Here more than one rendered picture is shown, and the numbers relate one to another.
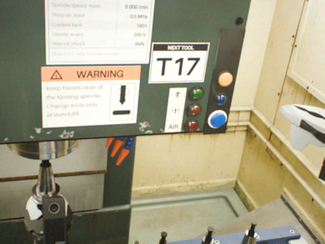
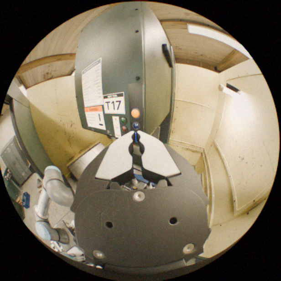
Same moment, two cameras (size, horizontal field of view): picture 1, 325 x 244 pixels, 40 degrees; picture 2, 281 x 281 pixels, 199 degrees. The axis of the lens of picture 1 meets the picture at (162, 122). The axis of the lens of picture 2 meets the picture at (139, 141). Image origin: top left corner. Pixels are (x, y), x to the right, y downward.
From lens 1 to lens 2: 0.68 m
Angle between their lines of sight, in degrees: 40
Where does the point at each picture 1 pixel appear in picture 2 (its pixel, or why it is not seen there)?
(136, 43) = (99, 96)
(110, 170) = not seen: hidden behind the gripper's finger
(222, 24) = (128, 81)
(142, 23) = (99, 89)
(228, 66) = (136, 105)
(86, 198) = not seen: hidden behind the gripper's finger
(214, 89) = (131, 119)
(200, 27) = (118, 85)
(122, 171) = not seen: hidden behind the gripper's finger
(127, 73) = (99, 108)
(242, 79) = (203, 138)
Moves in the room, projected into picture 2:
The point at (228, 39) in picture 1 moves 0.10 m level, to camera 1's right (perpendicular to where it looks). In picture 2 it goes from (133, 89) to (166, 88)
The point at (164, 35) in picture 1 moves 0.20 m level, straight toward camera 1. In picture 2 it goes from (106, 91) to (49, 107)
